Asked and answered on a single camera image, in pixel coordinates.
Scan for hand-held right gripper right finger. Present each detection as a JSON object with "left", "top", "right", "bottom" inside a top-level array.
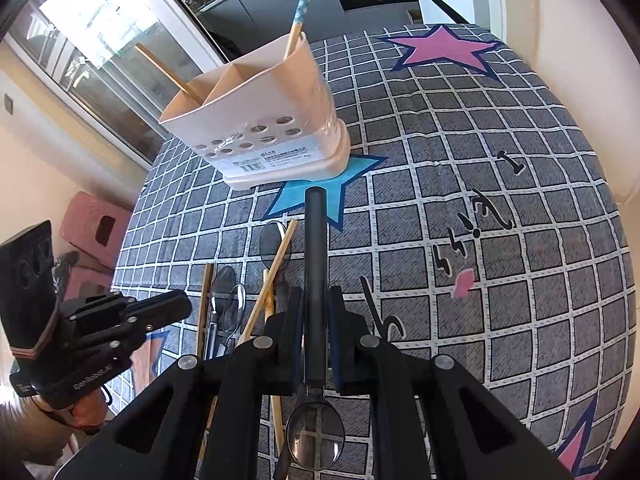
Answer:
[{"left": 327, "top": 285, "right": 576, "bottom": 480}]

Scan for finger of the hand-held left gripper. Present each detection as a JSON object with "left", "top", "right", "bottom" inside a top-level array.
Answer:
[{"left": 122, "top": 289, "right": 193, "bottom": 333}]

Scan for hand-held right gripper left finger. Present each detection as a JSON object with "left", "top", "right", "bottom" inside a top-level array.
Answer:
[{"left": 52, "top": 285, "right": 306, "bottom": 480}]

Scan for dark steel table knife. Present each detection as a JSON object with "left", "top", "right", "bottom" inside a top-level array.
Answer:
[{"left": 276, "top": 280, "right": 302, "bottom": 317}]

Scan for beige plastic utensil holder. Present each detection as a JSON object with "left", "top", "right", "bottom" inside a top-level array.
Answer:
[{"left": 159, "top": 30, "right": 353, "bottom": 192}]

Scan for person's left forearm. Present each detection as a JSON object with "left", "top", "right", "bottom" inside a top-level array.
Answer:
[{"left": 0, "top": 400, "right": 76, "bottom": 480}]

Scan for person's left hand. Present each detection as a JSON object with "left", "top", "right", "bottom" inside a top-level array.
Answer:
[{"left": 37, "top": 387, "right": 113, "bottom": 431}]

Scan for pink plastic stool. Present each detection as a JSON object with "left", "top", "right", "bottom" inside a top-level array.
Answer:
[
  {"left": 62, "top": 260, "right": 117, "bottom": 306},
  {"left": 59, "top": 192, "right": 133, "bottom": 266}
]

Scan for sliding glass door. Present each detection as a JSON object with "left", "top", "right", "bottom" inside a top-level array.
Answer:
[{"left": 0, "top": 0, "right": 236, "bottom": 168}]

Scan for grey kitchen counter cabinets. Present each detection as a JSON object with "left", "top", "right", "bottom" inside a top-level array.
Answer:
[{"left": 150, "top": 0, "right": 346, "bottom": 61}]

